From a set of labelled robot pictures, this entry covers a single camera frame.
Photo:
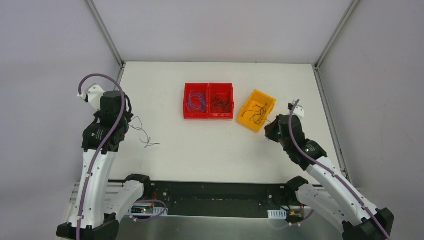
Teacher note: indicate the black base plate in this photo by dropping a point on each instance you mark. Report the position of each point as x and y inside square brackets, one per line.
[228, 200]

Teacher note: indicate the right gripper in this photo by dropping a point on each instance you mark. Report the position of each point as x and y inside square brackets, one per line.
[271, 131]

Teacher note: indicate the red double bin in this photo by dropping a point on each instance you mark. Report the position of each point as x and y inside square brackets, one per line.
[208, 101]

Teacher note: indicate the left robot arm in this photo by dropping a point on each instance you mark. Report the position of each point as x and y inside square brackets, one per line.
[93, 218]

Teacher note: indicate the yellow bin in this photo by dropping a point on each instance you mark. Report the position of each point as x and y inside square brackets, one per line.
[254, 113]

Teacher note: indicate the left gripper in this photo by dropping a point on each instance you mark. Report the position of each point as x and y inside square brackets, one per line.
[125, 108]

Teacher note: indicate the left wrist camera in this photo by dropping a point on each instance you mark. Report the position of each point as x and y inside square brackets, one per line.
[92, 95]

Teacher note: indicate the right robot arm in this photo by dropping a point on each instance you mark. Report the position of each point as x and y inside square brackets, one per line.
[341, 204]

